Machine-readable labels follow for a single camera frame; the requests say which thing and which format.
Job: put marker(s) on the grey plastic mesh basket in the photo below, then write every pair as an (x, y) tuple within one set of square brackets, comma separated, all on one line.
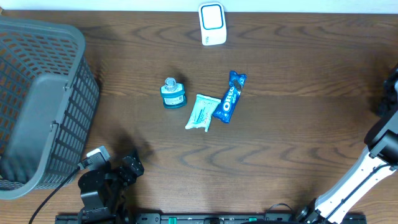
[(49, 97)]

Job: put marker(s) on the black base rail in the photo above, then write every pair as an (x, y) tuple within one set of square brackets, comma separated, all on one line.
[(155, 218)]

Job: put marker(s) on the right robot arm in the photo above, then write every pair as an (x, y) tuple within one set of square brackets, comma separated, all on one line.
[(377, 161)]

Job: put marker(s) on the teal wet wipes pack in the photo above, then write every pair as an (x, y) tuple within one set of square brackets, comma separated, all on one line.
[(202, 112)]

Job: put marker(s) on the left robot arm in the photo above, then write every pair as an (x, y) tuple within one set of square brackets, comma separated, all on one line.
[(102, 187)]

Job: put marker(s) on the blue Oreo cookie pack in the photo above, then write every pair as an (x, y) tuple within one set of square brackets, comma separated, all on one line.
[(225, 109)]

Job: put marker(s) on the blue mouthwash bottle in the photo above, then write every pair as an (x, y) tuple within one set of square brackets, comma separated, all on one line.
[(173, 94)]

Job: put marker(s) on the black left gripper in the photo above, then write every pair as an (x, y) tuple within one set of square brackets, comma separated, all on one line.
[(135, 168)]

